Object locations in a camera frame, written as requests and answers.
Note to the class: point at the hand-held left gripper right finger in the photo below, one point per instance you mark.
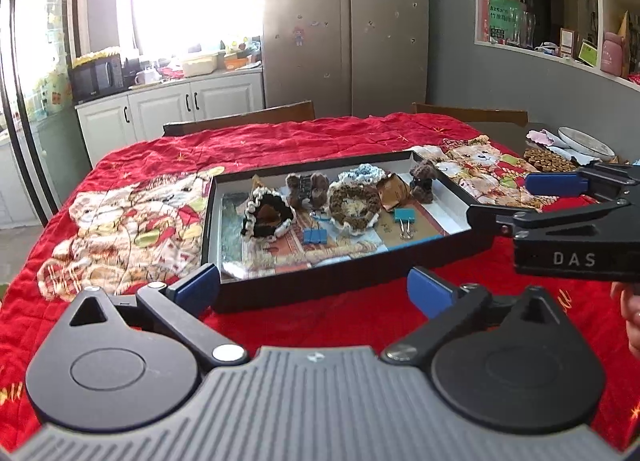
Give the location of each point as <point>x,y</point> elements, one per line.
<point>429,291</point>

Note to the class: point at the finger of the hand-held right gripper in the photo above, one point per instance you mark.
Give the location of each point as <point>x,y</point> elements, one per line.
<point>552,185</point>
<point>550,221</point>

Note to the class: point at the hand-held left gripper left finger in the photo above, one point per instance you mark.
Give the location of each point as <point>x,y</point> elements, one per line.
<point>197,287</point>

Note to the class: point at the black cardboard box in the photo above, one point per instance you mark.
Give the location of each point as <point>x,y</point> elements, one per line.
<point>350,283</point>

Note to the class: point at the teal binder clip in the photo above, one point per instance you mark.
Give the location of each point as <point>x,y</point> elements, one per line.
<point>406,215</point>

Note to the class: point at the black scrunchie with white trim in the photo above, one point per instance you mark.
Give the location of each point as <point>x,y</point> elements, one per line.
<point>248,224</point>

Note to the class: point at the brown paper triangular pouch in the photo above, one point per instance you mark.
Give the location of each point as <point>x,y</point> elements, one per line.
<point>392,193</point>
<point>261,182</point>

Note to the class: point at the brown fuzzy bear hair clip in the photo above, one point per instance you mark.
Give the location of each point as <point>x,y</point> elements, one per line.
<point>422,176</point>

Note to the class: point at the blue binder clip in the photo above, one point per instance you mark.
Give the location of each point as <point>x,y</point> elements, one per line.
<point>315,236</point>

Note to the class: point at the olive brown scrunchie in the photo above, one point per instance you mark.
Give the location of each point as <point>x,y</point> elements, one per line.
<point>340,201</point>

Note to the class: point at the blue and white scrunchie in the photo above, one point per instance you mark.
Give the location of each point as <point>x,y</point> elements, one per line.
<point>360,172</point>

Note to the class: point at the brown fuzzy hair claw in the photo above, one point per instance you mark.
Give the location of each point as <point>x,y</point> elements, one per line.
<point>320,186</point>

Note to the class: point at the person's right hand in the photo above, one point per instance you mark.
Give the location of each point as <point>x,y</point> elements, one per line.
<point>631,316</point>

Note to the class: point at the wooden bead mat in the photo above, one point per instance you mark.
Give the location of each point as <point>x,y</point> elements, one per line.
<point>550,161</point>

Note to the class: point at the pink and white cloth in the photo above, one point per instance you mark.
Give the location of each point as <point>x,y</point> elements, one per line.
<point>542,137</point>

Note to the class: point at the white plate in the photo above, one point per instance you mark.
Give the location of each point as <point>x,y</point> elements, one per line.
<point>585,143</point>

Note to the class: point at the small green card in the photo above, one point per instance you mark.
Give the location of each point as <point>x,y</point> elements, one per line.
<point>588,52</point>

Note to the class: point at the red printed blanket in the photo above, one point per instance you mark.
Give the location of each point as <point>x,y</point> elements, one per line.
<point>125,166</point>

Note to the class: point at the white kitchen cabinet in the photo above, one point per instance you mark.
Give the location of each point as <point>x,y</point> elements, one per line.
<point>165,106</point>

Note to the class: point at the white mug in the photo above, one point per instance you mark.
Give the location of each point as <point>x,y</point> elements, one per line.
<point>144,79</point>

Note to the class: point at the beige storage container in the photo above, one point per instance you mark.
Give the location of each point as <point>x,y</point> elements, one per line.
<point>200,66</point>

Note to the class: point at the black microwave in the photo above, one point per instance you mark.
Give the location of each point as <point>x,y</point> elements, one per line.
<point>97,78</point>

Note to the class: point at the black framed glass door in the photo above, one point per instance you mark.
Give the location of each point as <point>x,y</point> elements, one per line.
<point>45,91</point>

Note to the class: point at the silver refrigerator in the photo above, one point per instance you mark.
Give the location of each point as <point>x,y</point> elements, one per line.
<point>345,31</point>

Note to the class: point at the white wall shelf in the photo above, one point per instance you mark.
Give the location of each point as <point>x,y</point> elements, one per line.
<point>550,58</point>

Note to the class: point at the small picture frame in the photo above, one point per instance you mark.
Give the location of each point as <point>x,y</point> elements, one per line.
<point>566,41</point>

